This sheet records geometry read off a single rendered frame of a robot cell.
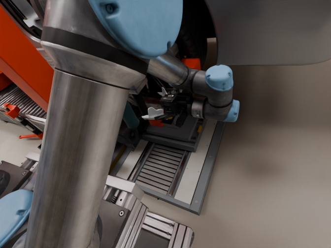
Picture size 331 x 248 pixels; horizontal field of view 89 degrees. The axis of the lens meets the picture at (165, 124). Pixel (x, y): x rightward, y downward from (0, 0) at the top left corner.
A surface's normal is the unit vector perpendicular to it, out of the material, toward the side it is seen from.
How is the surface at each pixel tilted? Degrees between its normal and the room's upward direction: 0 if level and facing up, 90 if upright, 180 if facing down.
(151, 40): 85
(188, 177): 0
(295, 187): 0
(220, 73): 0
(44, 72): 90
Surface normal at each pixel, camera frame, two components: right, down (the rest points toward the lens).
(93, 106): 0.44, 0.29
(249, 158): -0.26, -0.65
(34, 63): 0.88, 0.15
